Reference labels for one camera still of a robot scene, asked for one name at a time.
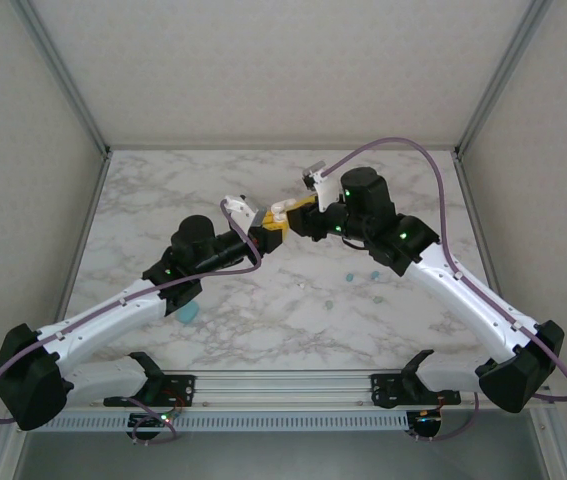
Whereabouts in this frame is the white earbud charging case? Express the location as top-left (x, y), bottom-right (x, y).
top-left (269, 198), bottom-right (298, 222)

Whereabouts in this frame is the blue earbud charging case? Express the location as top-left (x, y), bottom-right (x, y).
top-left (176, 301), bottom-right (201, 325)

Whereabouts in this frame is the small dark circuit board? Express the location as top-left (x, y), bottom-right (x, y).
top-left (130, 409), bottom-right (184, 432)
top-left (407, 408), bottom-right (447, 436)

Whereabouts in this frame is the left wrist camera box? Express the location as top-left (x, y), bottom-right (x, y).
top-left (220, 193), bottom-right (269, 234)

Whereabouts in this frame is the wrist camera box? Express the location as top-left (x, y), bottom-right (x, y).
top-left (301, 159), bottom-right (344, 211)
top-left (220, 193), bottom-right (269, 234)

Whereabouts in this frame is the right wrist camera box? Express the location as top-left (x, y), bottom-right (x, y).
top-left (301, 159), bottom-right (344, 211)

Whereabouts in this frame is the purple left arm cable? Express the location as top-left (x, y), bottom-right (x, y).
top-left (0, 198), bottom-right (264, 425)

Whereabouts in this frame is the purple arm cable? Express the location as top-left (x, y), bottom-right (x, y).
top-left (0, 198), bottom-right (264, 425)
top-left (321, 136), bottom-right (567, 404)

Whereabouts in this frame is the aluminium frame crossbar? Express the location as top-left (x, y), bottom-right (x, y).
top-left (106, 144), bottom-right (459, 153)

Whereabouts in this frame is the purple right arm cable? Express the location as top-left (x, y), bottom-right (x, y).
top-left (321, 136), bottom-right (567, 404)

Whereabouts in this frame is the aluminium table side rail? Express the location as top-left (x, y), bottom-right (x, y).
top-left (52, 152), bottom-right (114, 331)
top-left (452, 152), bottom-right (507, 311)

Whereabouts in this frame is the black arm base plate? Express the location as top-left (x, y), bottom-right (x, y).
top-left (370, 372), bottom-right (464, 407)
top-left (103, 372), bottom-right (198, 409)

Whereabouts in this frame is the aluminium slotted base rail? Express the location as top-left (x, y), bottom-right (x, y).
top-left (85, 369), bottom-right (559, 412)

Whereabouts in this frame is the aluminium frame post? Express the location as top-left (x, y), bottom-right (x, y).
top-left (15, 0), bottom-right (113, 156)
top-left (454, 0), bottom-right (555, 157)

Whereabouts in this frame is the grey slotted cable duct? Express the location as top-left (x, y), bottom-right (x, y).
top-left (42, 410), bottom-right (410, 432)

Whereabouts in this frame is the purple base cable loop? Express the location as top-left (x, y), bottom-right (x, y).
top-left (130, 397), bottom-right (180, 446)
top-left (412, 392), bottom-right (482, 444)

